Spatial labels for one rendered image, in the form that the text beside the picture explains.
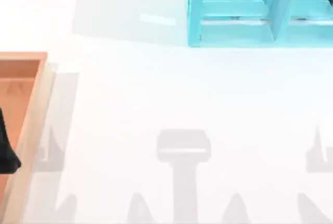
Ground light blue rack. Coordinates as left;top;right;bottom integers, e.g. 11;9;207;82
186;0;333;49

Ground shallow salmon-coloured box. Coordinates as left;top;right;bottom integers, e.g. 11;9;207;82
0;51;56;224

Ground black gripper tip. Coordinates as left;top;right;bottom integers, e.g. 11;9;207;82
0;107;22;176

